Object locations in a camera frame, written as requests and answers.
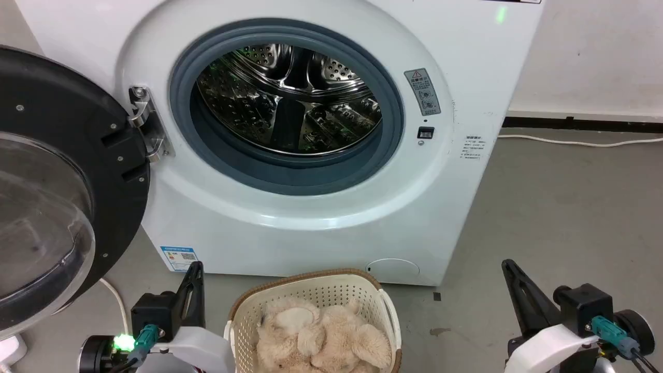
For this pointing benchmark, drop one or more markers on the grey warning label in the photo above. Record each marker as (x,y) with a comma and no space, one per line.
(423,92)

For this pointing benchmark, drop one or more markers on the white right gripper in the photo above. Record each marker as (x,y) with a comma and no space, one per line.
(554,352)

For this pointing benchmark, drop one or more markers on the blue energy label sticker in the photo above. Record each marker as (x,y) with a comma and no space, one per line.
(178,258)

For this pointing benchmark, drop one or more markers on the white front-load washing machine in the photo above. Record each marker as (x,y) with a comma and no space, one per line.
(311,243)

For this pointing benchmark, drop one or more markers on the stainless steel washer drum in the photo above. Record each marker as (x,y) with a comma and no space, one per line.
(290,103)

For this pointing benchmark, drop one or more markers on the beige plush teddy bear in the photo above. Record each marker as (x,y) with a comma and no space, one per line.
(331,336)

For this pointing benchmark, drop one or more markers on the black left round motor housing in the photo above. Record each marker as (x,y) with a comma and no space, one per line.
(93,355)

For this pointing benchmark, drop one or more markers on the round drain filter cover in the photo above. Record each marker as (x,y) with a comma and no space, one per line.
(393,269)

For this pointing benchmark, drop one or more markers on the white power plug block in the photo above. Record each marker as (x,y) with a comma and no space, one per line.
(11,352)

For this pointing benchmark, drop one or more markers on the black round washer door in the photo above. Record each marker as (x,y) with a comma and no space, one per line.
(52,103)

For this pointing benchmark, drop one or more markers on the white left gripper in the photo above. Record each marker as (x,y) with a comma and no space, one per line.
(197,352)

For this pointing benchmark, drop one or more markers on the black baseboard strip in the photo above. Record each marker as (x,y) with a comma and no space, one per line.
(595,125)

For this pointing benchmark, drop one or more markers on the cream perforated laundry basket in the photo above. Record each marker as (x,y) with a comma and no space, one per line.
(311,287)

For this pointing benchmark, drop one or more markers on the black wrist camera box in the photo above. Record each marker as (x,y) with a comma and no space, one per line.
(153,311)
(585,305)

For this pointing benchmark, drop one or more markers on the black right round motor housing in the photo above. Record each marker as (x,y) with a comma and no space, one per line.
(639,329)

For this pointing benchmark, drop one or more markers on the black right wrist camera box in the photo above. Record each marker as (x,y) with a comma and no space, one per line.
(585,305)

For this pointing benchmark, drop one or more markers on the grey rubber door gasket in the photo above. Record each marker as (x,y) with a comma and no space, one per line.
(290,177)

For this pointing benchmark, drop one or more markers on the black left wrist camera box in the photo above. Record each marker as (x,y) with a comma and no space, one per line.
(153,311)

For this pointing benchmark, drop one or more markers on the chrome door hinge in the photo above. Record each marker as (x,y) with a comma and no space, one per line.
(147,124)

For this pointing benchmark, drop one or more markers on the black round motor housing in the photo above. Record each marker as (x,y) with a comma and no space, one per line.
(93,355)
(639,329)

